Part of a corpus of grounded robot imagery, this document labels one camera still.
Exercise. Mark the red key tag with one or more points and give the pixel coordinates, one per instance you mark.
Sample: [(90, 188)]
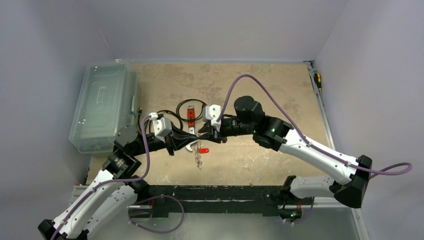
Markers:
[(203, 150)]

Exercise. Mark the red handled adjustable wrench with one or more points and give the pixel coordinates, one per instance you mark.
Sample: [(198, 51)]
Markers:
[(191, 119)]

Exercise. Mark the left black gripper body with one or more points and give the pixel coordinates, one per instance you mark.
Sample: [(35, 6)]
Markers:
[(168, 142)]

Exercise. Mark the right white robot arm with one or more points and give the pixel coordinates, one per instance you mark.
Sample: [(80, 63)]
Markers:
[(346, 178)]

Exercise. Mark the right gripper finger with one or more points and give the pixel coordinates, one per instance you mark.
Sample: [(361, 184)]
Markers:
[(215, 138), (207, 131)]

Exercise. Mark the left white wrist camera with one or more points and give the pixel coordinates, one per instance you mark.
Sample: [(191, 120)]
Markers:
[(162, 126)]

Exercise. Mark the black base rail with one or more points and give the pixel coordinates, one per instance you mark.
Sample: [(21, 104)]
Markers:
[(267, 200)]

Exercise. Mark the yellow black screwdriver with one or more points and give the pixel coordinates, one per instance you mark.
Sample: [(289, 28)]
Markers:
[(318, 81)]

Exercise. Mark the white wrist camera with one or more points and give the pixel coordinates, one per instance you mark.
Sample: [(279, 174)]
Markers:
[(211, 114), (162, 126)]

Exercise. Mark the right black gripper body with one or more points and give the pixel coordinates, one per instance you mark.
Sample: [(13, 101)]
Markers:
[(215, 131)]

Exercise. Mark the clear plastic storage box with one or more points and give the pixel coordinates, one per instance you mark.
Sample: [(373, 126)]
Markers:
[(108, 101)]

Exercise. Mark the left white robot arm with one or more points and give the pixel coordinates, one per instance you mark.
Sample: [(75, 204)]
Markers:
[(116, 186)]

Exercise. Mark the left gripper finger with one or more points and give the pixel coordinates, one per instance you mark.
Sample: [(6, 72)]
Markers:
[(180, 135), (184, 143)]

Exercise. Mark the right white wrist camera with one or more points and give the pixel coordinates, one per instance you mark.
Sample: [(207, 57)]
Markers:
[(211, 114)]

